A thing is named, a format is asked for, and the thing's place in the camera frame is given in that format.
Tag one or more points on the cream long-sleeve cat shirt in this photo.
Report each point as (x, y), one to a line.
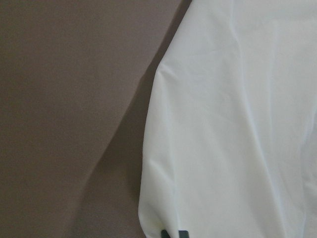
(230, 143)

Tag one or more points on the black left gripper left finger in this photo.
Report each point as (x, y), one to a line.
(164, 234)

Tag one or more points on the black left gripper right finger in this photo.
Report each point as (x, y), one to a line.
(183, 234)

